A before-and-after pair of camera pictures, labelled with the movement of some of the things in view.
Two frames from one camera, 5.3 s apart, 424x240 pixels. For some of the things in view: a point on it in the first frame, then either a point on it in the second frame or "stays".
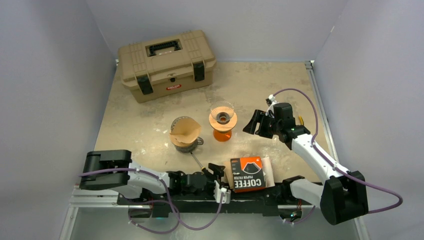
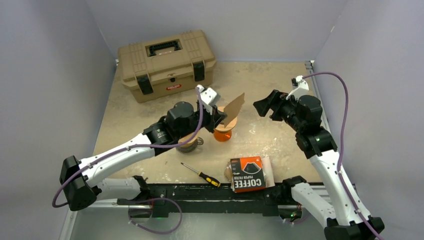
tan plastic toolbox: (166, 64) stays
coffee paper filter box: (247, 174) stays
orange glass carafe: (222, 136) stays
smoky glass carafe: (189, 149) stays
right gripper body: (268, 126) to (286, 109)
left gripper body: (217, 175) to (208, 119)
